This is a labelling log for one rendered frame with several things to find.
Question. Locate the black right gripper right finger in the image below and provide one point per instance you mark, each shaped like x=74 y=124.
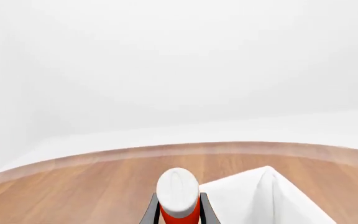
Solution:
x=206 y=210

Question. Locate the red ketchup bottle white cap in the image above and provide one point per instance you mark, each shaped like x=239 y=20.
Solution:
x=177 y=193

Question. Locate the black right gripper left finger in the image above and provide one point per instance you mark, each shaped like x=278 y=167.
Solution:
x=150 y=211

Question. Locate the white carton box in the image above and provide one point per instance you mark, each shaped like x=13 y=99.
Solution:
x=259 y=198

